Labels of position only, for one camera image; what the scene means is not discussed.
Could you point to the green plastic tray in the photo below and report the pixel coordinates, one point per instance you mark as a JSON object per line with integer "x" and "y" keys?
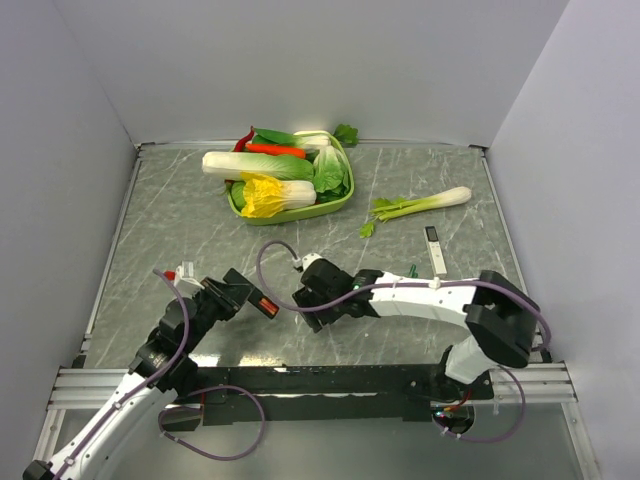
{"x": 325, "y": 203}

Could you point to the green lettuce leaf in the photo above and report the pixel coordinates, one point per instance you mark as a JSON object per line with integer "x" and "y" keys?
{"x": 330, "y": 171}

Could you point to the orange red chili pepper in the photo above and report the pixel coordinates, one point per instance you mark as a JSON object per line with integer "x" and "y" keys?
{"x": 276, "y": 150}

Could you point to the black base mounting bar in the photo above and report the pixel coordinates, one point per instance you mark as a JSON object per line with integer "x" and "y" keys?
{"x": 299, "y": 393}

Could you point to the long white green cabbage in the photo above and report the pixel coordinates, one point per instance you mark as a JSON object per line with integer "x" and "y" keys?
{"x": 231, "y": 166}

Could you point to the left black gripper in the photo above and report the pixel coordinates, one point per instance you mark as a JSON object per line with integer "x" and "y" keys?
{"x": 223, "y": 296}

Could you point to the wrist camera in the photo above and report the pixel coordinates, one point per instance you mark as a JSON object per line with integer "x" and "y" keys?
{"x": 301, "y": 264}
{"x": 184, "y": 279}

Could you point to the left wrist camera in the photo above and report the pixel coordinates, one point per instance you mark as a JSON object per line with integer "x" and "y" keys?
{"x": 184, "y": 279}

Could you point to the black remote control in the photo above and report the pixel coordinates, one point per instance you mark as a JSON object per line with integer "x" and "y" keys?
{"x": 255, "y": 296}

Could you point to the dark red chili pepper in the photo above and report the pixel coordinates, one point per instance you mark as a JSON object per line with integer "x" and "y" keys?
{"x": 242, "y": 142}

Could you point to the white remote battery cover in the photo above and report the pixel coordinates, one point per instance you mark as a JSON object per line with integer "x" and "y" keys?
{"x": 435, "y": 252}

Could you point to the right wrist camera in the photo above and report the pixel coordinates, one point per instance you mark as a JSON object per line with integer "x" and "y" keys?
{"x": 301, "y": 264}

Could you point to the yellow leaf cabbage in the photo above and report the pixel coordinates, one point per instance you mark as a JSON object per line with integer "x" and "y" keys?
{"x": 266, "y": 196}

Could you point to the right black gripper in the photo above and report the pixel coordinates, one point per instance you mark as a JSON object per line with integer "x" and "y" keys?
{"x": 304, "y": 295}

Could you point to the celery stalk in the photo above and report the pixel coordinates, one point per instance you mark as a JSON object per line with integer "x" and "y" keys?
{"x": 384, "y": 209}

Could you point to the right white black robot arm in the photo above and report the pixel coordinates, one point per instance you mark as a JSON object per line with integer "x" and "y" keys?
{"x": 500, "y": 320}

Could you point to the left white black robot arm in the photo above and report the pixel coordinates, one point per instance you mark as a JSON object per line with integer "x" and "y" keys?
{"x": 160, "y": 373}

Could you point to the bok choy in tray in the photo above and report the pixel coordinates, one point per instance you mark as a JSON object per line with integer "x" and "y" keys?
{"x": 307, "y": 142}

